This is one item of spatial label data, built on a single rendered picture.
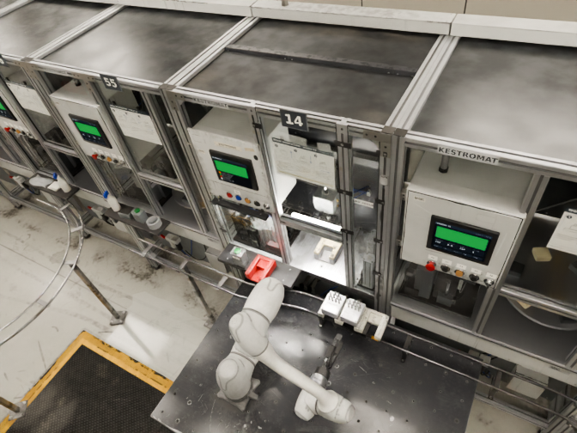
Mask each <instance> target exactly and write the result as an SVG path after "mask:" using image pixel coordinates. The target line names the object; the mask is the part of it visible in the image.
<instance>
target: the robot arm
mask: <svg viewBox="0 0 577 433"><path fill-rule="evenodd" d="M283 298H284V287H283V285H282V283H281V282H280V281H279V280H277V279H275V278H273V277H266V278H264V279H262V280H261V281H260V282H258V283H257V284H256V286H255V287H254V289H253V290H252V292H251V294H250V295H249V296H248V298H247V300H246V303H245V306H244V307H243V309H242V311H241V312H239V313H237V314H235V315H234V316H233V317H232V318H231V320H230V321H229V325H228V326H229V330H230V332H231V334H232V336H233V338H234V340H235V343H234V346H233V349H232V350H231V352H230V354H229V355H228V356H227V357H226V358H225V359H223V360H222V361H221V362H220V364H219V365H218V368H217V370H216V380H217V383H218V386H219V388H220V389H221V391H220V392H219V393H218V394H217V397H218V398H219V399H224V400H226V401H227V402H229V403H231V404H232V405H234V406H237V407H238V408H239V409H240V410H241V411H244V410H245V409H246V405H247V403H248V401H249V400H250V399H254V400H256V401H258V399H259V396H258V395H256V394H255V393H254V391H255V389H256V388H257V386H258V385H259V384H260V380H259V379H255V378H252V372H253V370H254V368H255V366H256V364H257V362H258V360H259V361H260V362H262V363H264V364H265V365H267V366H268V367H269V368H271V369H272V370H274V371H275V372H277V373H278V374H279V375H281V376H282V377H284V378H285V379H287V380H289V381H291V382H292V383H294V384H295V385H296V386H298V387H300V388H301V389H302V390H301V393H300V395H299V397H298V400H297V401H296V404H295V413H296V415H297V416H298V417H299V418H301V419H303V420H305V421H308V420H310V419H311V418H312V417H313V416H314V414H315V415H320V416H322V417H323V418H326V419H328V420H331V421H332V422H335V423H339V424H346V423H348V422H349V421H351V419H352V418H353V417H354V412H355V409H354V407H353V405H352V404H351V403H350V402H349V401H348V400H347V399H345V398H344V397H343V396H341V395H339V394H338V393H336V392H334V391H332V390H325V389H326V386H327V384H328V380H329V378H330V376H331V373H330V371H331V368H332V366H333V364H334V363H335V362H336V360H337V355H338V353H339V351H340V350H341V348H342V346H343V343H342V342H340V340H341V338H342V336H343V335H341V334H339V333H338V334H337V335H336V337H335V338H334V340H333V342H332V344H331V345H330V347H329V349H328V351H327V352H326V355H325V358H324V359H323V363H322V364H323V366H322V367H320V366H318V367H317V368H316V370H315V372H314V373H312V375H311V377H310V378H309V377H307V376H306V375H304V374H303V373H301V372H300V371H299V370H298V369H296V368H294V367H293V366H292V365H290V364H289V363H287V362H285V361H284V360H283V359H282V358H280V357H279V356H278V355H277V354H276V352H275V350H274V349H273V347H272V345H271V344H270V341H269V340H268V338H269V334H268V328H269V325H270V323H271V322H272V321H273V319H274V318H275V317H276V314H277V312H278V310H279V308H280V307H281V304H282V300H283Z"/></svg>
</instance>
